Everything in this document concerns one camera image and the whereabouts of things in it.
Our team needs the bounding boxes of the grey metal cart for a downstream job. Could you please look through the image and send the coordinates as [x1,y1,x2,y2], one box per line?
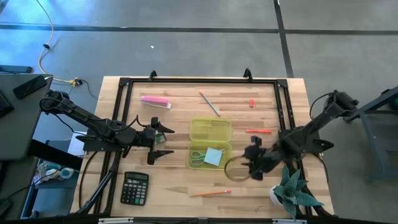
[343,85,398,183]

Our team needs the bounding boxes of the silver table bracket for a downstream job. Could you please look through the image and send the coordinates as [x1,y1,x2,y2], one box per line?
[98,217,135,224]
[272,218,308,224]

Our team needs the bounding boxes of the potted succulent white pot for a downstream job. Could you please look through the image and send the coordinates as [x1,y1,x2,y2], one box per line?
[269,165,325,220]

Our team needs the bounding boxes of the black flat device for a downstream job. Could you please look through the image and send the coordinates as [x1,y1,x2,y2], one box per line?
[0,64,34,75]

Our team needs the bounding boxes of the black smartphone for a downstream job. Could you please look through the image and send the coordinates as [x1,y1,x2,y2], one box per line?
[12,75,49,101]

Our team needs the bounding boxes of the translucent yellow pencil case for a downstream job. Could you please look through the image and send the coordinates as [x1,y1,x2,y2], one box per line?
[187,116,233,170]

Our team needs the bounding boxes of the black desk calculator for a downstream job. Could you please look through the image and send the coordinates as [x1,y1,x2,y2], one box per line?
[119,171,150,207]

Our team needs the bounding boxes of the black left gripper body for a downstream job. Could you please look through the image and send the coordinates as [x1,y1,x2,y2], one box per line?
[136,116,160,166]

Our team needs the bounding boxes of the blue sticky note pad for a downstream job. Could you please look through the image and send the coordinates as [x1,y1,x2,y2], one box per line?
[203,146,223,167]

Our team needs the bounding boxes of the cream floor cable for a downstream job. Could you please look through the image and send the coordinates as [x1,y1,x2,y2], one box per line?
[34,0,78,85]

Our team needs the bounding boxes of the grey pencil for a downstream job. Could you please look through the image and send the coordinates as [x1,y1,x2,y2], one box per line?
[198,90,221,118]

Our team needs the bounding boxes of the green handled scissors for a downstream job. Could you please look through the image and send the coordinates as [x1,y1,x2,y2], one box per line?
[190,150,208,167]

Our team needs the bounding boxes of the black keyboard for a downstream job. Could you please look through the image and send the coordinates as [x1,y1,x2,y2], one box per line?
[0,89,15,119]

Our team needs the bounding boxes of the pink and white stapler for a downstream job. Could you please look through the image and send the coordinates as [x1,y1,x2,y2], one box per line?
[140,95,172,110]

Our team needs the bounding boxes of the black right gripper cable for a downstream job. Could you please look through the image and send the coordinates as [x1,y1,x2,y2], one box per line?
[224,155,253,182]

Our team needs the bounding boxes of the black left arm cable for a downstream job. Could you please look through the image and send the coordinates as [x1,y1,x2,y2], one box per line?
[40,96,149,133]

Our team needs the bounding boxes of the grey side table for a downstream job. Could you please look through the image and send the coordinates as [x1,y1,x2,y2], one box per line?
[0,73,54,161]

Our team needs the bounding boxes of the black aluminium table frame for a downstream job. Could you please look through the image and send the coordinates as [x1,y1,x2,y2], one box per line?
[70,76,335,218]

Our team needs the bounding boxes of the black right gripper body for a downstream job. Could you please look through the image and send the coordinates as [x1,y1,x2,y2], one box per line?
[242,135,276,182]

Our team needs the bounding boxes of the white box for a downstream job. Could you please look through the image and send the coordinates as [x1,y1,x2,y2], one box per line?
[67,131,88,157]

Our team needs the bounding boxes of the orange pencil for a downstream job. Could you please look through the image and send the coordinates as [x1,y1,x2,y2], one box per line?
[190,189,233,198]

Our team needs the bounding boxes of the blue storage bin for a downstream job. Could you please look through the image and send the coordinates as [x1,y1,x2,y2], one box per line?
[19,158,82,219]

